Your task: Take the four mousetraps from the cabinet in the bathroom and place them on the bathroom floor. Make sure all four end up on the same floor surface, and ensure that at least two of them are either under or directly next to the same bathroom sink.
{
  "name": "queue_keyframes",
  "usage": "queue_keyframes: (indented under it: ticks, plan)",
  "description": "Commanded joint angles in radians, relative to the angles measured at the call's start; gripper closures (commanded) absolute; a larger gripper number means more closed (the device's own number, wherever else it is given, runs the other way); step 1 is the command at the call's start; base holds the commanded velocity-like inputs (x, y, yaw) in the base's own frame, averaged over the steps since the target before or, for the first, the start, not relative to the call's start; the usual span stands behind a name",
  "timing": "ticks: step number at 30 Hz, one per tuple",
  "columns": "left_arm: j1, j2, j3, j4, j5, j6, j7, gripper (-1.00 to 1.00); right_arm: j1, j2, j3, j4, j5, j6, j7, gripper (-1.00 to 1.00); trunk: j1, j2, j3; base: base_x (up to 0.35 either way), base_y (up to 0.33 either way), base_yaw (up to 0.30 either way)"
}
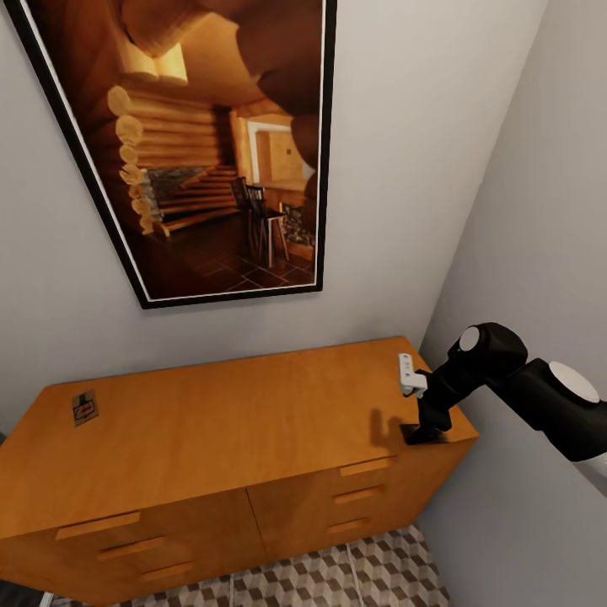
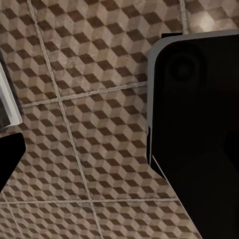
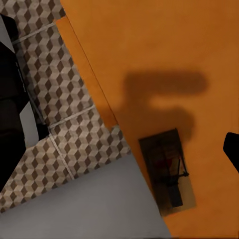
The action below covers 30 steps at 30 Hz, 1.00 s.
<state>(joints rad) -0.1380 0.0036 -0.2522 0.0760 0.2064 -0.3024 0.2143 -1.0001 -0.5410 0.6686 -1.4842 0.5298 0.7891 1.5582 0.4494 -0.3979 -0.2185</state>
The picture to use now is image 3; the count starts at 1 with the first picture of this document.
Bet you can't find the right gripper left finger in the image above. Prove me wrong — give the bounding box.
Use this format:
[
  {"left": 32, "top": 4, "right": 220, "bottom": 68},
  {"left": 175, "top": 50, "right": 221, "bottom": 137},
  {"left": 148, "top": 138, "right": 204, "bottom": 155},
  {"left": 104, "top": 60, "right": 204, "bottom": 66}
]
[{"left": 0, "top": 132, "right": 26, "bottom": 192}]

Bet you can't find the mousetrap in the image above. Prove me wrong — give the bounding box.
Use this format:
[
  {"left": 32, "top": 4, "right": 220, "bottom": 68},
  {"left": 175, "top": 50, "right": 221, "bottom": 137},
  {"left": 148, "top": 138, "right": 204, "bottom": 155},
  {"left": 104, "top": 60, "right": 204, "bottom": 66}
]
[{"left": 139, "top": 129, "right": 196, "bottom": 217}]

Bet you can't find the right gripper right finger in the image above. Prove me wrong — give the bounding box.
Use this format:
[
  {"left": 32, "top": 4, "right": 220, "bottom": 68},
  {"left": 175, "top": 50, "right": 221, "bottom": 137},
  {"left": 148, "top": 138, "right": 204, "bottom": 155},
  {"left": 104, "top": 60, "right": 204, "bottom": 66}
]
[{"left": 223, "top": 132, "right": 239, "bottom": 172}]

